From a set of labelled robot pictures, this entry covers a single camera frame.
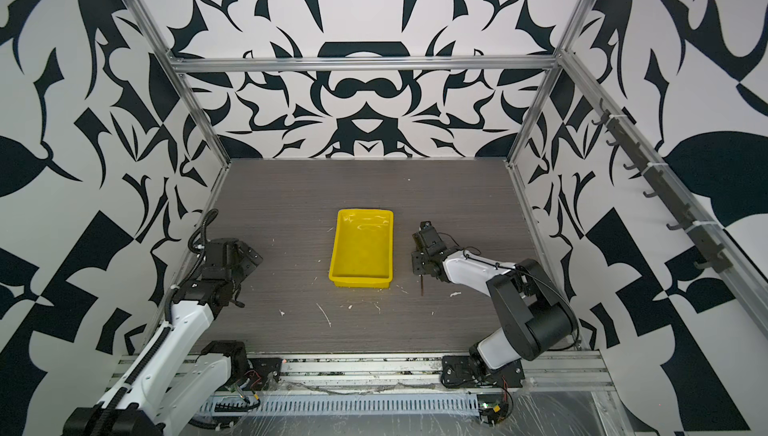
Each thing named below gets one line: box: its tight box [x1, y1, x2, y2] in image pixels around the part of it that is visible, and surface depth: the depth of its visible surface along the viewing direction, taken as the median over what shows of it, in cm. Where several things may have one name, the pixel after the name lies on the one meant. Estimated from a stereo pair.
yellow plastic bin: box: [328, 208, 394, 289], surface depth 96 cm
